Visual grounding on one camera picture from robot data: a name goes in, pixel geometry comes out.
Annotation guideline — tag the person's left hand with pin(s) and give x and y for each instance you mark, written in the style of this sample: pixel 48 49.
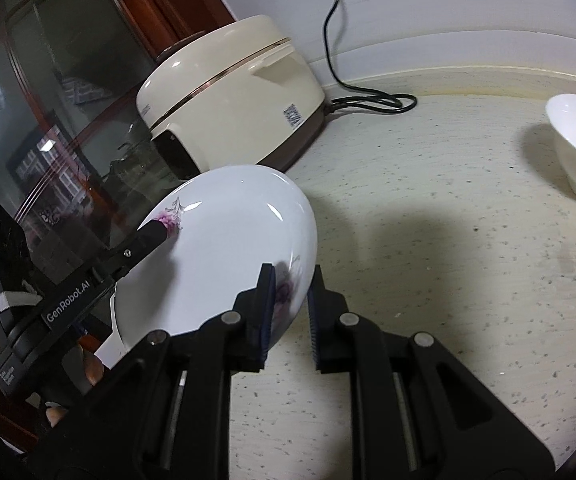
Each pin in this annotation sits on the person's left hand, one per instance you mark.
pixel 92 366

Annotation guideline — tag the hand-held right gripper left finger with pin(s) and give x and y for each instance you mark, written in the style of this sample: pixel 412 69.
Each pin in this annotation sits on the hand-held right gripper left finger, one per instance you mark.
pixel 267 310

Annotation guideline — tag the large pink flower plate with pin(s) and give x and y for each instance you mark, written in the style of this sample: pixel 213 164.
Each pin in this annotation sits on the large pink flower plate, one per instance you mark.
pixel 228 220

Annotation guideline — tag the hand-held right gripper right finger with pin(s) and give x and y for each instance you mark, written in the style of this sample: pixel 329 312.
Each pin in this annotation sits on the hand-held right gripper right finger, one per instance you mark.
pixel 313 320

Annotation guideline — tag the cream rice cooker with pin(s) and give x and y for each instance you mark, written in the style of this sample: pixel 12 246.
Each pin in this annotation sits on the cream rice cooker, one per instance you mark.
pixel 228 95

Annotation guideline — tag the wooden glass cabinet door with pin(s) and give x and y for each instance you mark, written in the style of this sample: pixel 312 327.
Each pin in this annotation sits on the wooden glass cabinet door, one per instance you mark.
pixel 68 85

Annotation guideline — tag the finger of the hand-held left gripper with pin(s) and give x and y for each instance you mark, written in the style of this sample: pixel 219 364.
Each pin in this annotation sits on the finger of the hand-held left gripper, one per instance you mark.
pixel 138 250

